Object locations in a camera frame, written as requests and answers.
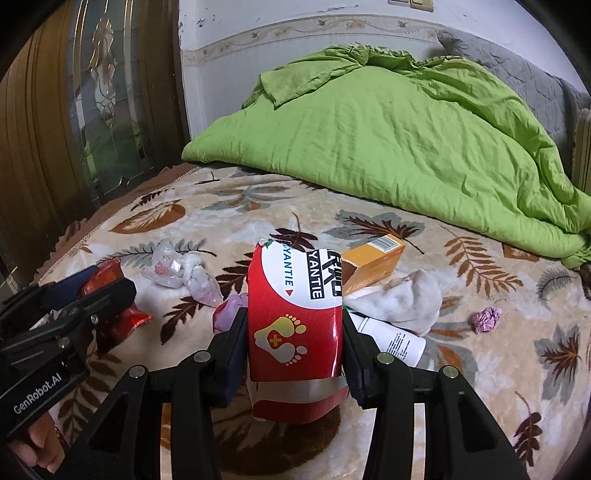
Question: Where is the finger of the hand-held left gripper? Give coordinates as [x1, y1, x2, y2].
[69, 276, 138, 326]
[39, 265, 100, 308]

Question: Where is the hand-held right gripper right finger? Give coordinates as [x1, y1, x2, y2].
[342, 313, 532, 480]

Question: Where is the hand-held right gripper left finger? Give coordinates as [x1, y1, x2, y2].
[55, 307, 252, 480]

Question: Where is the purple plastic bag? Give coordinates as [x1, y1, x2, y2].
[212, 294, 250, 335]

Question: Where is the red foil wrapper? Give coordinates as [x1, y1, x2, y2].
[78, 258, 153, 356]

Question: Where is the white plastic bottle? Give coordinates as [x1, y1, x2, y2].
[348, 311, 428, 367]

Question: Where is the red and white carton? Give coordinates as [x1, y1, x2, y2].
[247, 240, 352, 425]

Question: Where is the person's left hand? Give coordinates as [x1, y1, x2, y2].
[7, 412, 66, 475]

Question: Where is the crumpled clear plastic wrapper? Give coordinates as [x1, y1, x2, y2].
[141, 240, 225, 308]

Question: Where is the white sock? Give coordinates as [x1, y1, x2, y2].
[344, 269, 444, 337]

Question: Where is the orange cardboard box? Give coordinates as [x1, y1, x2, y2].
[341, 234, 407, 296]

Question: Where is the leaf-printed blanket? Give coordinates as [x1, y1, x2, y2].
[37, 161, 591, 480]

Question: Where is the crumpled pink paper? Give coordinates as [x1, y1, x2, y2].
[470, 307, 503, 334]

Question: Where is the wooden door with glass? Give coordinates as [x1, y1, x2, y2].
[0, 0, 191, 287]

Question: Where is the green quilt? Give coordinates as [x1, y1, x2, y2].
[181, 45, 591, 271]

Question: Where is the beige ribbed headboard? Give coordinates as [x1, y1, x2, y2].
[570, 108, 591, 195]

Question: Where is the grey quilted cover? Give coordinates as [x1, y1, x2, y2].
[436, 30, 591, 153]

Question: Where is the wall switch plate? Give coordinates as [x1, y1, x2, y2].
[388, 0, 435, 13]

